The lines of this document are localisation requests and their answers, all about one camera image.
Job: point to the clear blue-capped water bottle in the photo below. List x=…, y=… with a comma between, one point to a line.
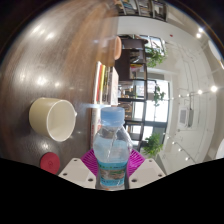
x=112, y=163

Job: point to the stack of books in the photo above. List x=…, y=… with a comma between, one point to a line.
x=106, y=83

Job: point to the large potted green plant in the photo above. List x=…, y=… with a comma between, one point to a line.
x=152, y=145

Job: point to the low dark shelf unit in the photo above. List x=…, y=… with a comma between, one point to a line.
x=128, y=63

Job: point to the group of ceiling lights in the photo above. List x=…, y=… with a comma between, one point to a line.
x=213, y=88

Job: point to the tall bookshelf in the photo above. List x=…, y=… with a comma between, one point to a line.
x=143, y=7

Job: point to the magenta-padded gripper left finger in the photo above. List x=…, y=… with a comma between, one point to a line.
x=76, y=172

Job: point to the ceiling air conditioner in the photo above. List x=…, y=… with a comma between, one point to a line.
x=185, y=117

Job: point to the flat round red coaster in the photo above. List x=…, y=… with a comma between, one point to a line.
x=50, y=163

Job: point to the cream ceramic cup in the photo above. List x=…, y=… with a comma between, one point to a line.
x=40, y=116

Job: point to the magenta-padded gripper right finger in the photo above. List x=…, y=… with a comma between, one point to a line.
x=147, y=172

